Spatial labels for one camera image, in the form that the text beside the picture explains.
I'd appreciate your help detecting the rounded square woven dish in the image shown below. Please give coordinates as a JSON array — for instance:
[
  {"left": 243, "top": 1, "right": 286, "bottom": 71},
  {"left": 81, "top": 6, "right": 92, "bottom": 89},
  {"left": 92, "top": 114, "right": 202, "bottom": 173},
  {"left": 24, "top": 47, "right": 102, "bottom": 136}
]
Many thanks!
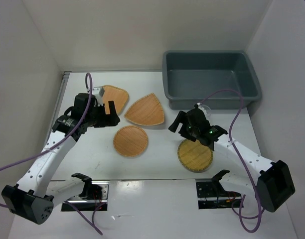
[{"left": 102, "top": 85, "right": 129, "bottom": 115}]

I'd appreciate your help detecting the round yellow bamboo dish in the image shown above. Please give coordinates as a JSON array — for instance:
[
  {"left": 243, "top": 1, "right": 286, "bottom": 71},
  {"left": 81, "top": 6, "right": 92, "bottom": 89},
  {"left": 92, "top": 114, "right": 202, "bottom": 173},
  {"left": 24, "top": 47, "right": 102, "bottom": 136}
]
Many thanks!
[{"left": 177, "top": 139, "right": 213, "bottom": 173}]

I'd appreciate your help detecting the round orange woven dish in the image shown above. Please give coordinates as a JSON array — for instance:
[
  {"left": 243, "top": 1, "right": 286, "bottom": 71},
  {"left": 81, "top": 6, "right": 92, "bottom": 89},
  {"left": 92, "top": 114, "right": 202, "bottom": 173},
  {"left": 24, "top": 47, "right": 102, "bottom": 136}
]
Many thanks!
[{"left": 113, "top": 125, "right": 149, "bottom": 157}]

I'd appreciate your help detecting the triangular woven dish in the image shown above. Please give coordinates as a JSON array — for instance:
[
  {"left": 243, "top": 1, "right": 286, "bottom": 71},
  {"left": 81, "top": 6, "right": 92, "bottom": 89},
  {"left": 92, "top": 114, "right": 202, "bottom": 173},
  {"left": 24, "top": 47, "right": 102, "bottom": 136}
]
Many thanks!
[{"left": 124, "top": 93, "right": 165, "bottom": 126}]

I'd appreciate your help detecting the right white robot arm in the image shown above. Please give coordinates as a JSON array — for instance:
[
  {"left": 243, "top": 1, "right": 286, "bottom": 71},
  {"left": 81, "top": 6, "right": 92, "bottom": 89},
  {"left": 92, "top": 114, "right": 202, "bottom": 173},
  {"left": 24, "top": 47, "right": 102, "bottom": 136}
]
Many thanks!
[{"left": 168, "top": 104, "right": 295, "bottom": 213}]

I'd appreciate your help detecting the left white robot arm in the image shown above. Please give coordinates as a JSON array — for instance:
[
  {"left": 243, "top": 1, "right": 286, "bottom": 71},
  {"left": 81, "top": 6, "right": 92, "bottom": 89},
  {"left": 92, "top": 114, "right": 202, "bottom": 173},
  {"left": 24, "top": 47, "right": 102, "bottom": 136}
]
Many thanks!
[{"left": 1, "top": 93, "right": 120, "bottom": 225}]

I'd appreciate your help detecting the grey plastic bin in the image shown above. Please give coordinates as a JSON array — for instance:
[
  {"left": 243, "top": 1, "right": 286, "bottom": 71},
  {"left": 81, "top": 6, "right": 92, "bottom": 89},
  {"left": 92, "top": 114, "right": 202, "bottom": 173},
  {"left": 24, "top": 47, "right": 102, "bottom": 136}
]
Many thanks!
[{"left": 162, "top": 50, "right": 262, "bottom": 110}]

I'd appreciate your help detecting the clear plastic cup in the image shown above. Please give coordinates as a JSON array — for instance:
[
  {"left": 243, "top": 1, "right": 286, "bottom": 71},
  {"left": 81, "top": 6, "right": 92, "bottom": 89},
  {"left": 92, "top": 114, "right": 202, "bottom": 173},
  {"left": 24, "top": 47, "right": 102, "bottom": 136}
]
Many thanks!
[{"left": 199, "top": 105, "right": 212, "bottom": 119}]

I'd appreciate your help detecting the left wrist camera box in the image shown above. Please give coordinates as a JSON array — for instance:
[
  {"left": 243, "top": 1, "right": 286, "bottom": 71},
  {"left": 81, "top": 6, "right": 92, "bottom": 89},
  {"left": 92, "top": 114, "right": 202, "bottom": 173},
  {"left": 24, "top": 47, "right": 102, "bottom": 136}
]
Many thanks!
[{"left": 92, "top": 87, "right": 105, "bottom": 101}]

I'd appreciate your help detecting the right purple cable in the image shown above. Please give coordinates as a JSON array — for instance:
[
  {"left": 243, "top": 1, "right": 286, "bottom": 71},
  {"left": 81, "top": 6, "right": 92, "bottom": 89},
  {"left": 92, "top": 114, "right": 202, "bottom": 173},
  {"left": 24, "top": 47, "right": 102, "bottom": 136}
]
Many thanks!
[{"left": 198, "top": 89, "right": 266, "bottom": 233}]

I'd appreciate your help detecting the purple cable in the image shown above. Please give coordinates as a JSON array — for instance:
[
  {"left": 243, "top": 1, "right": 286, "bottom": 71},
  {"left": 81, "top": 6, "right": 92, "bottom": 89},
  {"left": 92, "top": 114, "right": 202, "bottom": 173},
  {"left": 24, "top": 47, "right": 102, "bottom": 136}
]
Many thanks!
[
  {"left": 198, "top": 89, "right": 266, "bottom": 233},
  {"left": 0, "top": 72, "right": 103, "bottom": 236}
]

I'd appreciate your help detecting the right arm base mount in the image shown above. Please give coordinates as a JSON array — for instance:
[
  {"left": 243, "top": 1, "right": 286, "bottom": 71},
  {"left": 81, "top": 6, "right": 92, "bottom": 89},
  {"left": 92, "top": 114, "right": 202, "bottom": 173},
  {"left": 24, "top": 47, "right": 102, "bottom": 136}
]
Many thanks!
[{"left": 196, "top": 179, "right": 241, "bottom": 210}]

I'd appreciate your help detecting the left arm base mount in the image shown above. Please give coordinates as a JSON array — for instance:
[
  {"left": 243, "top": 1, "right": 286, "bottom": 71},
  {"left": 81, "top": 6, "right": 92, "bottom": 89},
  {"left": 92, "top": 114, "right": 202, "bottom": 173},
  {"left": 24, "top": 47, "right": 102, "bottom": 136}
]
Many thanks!
[{"left": 67, "top": 181, "right": 110, "bottom": 212}]

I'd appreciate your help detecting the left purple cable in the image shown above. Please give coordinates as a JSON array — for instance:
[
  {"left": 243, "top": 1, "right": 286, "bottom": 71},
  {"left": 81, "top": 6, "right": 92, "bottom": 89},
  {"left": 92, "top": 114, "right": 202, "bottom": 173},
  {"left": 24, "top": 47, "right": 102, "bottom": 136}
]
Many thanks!
[{"left": 0, "top": 72, "right": 103, "bottom": 236}]

